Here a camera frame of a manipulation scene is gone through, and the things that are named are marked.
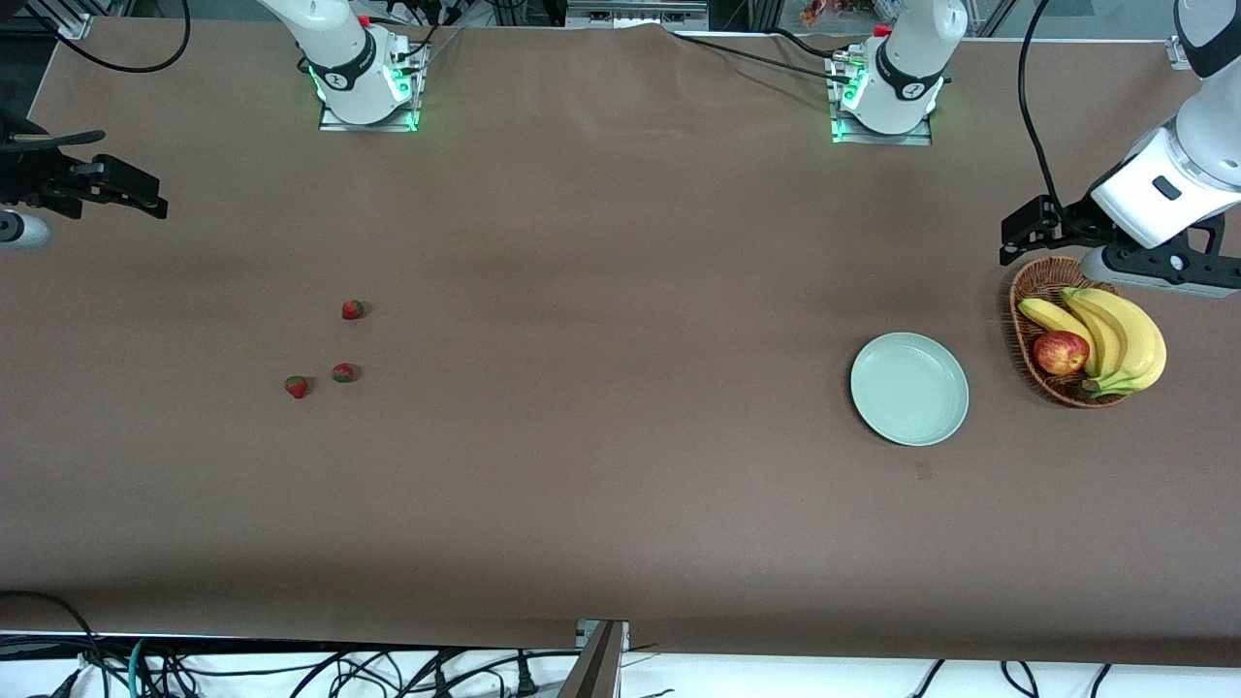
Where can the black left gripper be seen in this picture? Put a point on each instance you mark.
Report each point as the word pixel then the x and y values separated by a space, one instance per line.
pixel 1078 219

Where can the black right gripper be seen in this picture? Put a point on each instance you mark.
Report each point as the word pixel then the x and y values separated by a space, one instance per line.
pixel 31 174

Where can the red strawberry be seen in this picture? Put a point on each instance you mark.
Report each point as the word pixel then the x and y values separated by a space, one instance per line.
pixel 296 387
pixel 352 309
pixel 344 372

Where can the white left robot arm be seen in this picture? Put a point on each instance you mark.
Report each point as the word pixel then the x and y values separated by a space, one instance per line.
pixel 906 58

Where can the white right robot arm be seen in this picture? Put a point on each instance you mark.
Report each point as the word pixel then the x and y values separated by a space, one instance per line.
pixel 339 48

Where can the light green round plate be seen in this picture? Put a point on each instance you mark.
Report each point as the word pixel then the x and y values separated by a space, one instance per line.
pixel 909 388

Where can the short yellow banana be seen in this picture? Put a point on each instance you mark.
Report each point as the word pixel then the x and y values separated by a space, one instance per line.
pixel 1052 315

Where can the brown wicker basket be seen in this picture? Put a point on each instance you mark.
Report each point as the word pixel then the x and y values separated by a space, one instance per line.
pixel 1026 334

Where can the red apple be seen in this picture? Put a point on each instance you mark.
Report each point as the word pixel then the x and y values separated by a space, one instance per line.
pixel 1060 353

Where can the orange red object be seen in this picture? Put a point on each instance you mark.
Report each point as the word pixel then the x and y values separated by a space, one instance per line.
pixel 824 12

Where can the grey metal device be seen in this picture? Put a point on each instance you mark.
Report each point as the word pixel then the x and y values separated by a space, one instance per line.
pixel 630 15

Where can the brown table cover sheet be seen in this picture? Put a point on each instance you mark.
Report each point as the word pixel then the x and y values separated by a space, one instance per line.
pixel 620 533

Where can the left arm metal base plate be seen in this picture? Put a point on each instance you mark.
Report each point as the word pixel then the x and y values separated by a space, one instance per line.
pixel 911 139

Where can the aluminium frame profile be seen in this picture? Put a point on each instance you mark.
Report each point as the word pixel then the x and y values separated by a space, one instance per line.
pixel 68 19
pixel 1178 53

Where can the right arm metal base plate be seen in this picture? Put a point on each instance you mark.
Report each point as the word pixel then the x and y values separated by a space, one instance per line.
pixel 388 125

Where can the aluminium frame post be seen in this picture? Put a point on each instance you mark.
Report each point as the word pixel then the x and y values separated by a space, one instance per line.
pixel 601 669

